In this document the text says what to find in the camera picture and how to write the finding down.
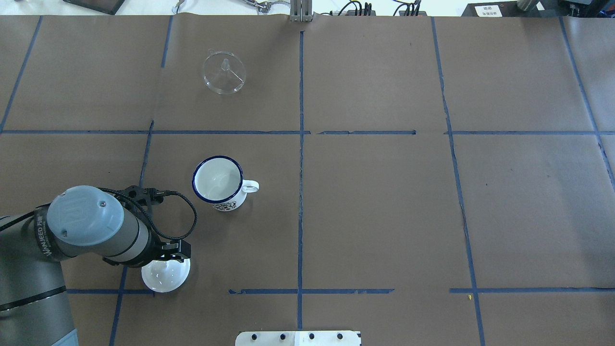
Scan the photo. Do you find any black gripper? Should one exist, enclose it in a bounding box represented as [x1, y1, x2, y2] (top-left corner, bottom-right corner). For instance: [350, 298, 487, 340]
[103, 226, 192, 268]

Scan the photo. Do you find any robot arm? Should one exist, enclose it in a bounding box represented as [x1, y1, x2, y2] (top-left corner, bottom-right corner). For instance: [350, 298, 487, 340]
[1, 185, 191, 346]

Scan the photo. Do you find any white ceramic lid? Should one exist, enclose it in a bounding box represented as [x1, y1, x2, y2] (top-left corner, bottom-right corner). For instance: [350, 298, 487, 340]
[141, 259, 191, 293]

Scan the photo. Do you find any white enamel mug blue rim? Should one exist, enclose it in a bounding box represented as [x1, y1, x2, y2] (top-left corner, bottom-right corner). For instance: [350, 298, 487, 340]
[191, 155, 259, 212]

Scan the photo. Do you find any dark framed tray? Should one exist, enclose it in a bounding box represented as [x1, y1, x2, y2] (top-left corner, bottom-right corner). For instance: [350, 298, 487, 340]
[63, 0, 125, 15]

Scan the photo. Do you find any black power strip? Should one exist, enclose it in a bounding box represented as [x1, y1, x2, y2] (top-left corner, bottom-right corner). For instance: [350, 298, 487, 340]
[321, 7, 377, 17]

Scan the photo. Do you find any black box with label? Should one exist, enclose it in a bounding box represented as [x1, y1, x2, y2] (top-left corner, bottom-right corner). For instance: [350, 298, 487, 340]
[461, 1, 518, 18]

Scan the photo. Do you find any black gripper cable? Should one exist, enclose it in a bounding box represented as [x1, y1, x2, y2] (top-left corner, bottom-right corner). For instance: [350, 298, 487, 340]
[98, 187, 198, 241]

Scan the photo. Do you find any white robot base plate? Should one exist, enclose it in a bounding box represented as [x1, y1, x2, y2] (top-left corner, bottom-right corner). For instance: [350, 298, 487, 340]
[235, 330, 363, 346]

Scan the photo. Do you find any aluminium frame post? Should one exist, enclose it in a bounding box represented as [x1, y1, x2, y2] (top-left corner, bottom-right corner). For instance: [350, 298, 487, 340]
[289, 0, 314, 23]

